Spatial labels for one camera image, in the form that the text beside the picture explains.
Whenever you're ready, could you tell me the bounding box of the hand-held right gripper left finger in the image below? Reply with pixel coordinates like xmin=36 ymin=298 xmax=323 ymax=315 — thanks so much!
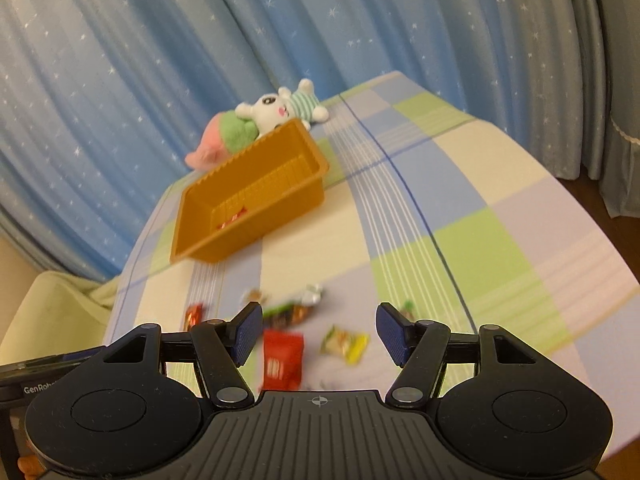
xmin=102 ymin=301 xmax=264 ymax=408

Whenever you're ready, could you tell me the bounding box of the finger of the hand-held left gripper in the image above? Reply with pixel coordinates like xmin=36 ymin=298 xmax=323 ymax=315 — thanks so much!
xmin=47 ymin=346 xmax=108 ymax=367

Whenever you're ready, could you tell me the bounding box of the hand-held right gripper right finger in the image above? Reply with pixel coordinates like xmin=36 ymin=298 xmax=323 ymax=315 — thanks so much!
xmin=375 ymin=302 xmax=543 ymax=408

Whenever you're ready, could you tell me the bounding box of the red snack packet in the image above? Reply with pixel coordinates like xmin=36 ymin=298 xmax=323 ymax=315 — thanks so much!
xmin=260 ymin=329 xmax=306 ymax=392

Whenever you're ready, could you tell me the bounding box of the yellow green snack packet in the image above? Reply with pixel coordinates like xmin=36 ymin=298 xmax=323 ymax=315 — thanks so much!
xmin=320 ymin=325 xmax=371 ymax=366

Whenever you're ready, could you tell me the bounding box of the silver grey snack packet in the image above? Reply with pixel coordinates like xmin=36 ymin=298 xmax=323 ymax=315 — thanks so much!
xmin=300 ymin=282 xmax=325 ymax=307

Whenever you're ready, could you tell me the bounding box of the red gold candy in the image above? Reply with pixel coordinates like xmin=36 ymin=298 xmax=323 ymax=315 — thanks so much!
xmin=216 ymin=207 xmax=248 ymax=231

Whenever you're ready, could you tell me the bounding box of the orange plastic tray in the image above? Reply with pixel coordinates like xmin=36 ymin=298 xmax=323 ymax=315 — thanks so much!
xmin=170 ymin=117 xmax=331 ymax=265

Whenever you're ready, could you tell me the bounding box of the long green snack packet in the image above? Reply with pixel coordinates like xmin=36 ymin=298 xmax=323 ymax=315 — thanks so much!
xmin=261 ymin=297 xmax=316 ymax=331

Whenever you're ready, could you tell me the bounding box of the pale green chair cover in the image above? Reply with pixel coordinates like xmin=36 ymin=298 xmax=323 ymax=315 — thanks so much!
xmin=0 ymin=270 xmax=126 ymax=366

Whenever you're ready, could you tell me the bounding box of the red candy packet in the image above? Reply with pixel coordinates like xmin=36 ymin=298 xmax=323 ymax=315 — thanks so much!
xmin=184 ymin=302 xmax=206 ymax=332

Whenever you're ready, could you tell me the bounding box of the orange red object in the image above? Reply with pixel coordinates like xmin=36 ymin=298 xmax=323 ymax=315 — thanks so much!
xmin=17 ymin=455 xmax=43 ymax=480

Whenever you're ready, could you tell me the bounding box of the checked tablecloth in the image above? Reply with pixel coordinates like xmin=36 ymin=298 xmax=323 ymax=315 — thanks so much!
xmin=102 ymin=71 xmax=640 ymax=396

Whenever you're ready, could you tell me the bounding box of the pink and green plush toy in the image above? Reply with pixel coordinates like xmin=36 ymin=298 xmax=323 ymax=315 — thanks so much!
xmin=185 ymin=112 xmax=261 ymax=171

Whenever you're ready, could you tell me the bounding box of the white bunny plush toy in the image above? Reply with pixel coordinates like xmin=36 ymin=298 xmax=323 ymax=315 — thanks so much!
xmin=235 ymin=79 xmax=332 ymax=137

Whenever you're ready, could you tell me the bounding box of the blue star curtain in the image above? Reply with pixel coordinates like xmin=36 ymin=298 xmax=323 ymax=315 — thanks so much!
xmin=0 ymin=0 xmax=591 ymax=281

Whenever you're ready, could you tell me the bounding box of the grey green curtain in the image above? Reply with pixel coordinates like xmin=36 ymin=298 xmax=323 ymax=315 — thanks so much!
xmin=560 ymin=0 xmax=640 ymax=221

